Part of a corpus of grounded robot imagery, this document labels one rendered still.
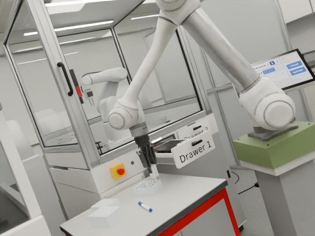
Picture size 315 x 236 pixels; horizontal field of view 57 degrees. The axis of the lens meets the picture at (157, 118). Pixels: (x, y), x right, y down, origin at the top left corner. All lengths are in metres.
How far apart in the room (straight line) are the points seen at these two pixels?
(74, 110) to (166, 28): 0.66
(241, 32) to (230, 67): 1.98
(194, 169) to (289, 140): 0.84
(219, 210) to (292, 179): 0.37
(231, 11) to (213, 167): 1.71
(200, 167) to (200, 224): 0.83
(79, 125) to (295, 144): 1.07
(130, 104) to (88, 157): 0.49
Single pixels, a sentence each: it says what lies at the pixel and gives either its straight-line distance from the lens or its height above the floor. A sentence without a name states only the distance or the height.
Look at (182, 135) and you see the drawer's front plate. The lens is 1.94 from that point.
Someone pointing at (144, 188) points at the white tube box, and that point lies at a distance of 1.49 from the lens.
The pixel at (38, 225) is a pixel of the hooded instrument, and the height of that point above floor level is 0.87.
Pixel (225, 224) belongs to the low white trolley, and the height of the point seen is 0.58.
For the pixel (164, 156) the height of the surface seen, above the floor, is 0.88.
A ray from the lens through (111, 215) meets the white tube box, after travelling 1.29.
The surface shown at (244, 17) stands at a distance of 3.12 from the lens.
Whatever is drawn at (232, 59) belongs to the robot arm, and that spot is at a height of 1.26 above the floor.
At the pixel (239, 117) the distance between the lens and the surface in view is 3.40.
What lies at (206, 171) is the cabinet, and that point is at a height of 0.58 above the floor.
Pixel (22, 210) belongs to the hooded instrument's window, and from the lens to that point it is 1.32.
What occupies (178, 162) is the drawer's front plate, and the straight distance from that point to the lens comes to 1.51.
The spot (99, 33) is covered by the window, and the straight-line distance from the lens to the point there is 1.81.
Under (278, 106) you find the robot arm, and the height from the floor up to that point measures 1.04.
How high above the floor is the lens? 1.24
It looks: 5 degrees down
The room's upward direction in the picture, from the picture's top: 19 degrees counter-clockwise
